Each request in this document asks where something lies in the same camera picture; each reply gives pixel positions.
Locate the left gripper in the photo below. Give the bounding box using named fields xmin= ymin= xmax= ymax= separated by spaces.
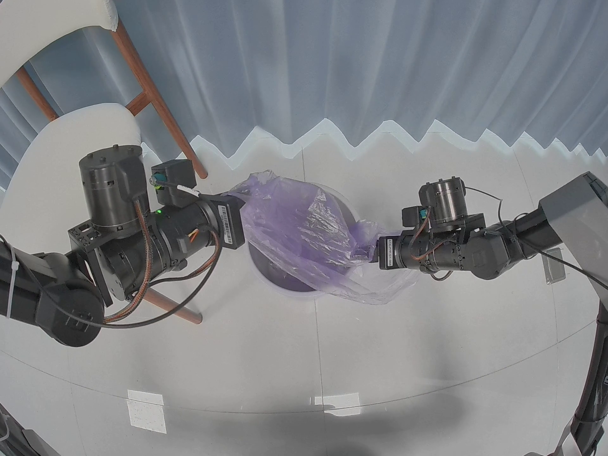
xmin=152 ymin=193 xmax=248 ymax=269

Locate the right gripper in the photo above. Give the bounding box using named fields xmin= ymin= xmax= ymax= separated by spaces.
xmin=377 ymin=235 xmax=432 ymax=272

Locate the purple plastic bag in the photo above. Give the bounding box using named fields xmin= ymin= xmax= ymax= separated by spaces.
xmin=227 ymin=169 xmax=421 ymax=305

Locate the white trash bin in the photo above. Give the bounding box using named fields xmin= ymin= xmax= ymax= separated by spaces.
xmin=247 ymin=183 xmax=362 ymax=299

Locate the white cushioned wooden chair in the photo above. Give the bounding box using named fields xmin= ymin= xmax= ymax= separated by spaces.
xmin=0 ymin=0 xmax=210 ymax=326

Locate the pale blue curtain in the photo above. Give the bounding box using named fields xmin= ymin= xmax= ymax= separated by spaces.
xmin=0 ymin=0 xmax=608 ymax=160

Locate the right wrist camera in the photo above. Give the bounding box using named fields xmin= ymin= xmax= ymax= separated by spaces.
xmin=401 ymin=205 xmax=424 ymax=232

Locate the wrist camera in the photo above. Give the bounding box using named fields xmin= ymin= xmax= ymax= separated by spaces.
xmin=401 ymin=205 xmax=424 ymax=232
xmin=151 ymin=159 xmax=196 ymax=205

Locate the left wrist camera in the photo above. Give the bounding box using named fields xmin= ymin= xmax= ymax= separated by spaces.
xmin=151 ymin=159 xmax=196 ymax=205

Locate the black cable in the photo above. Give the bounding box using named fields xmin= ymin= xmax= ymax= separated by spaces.
xmin=102 ymin=228 xmax=224 ymax=331
xmin=463 ymin=186 xmax=608 ymax=284

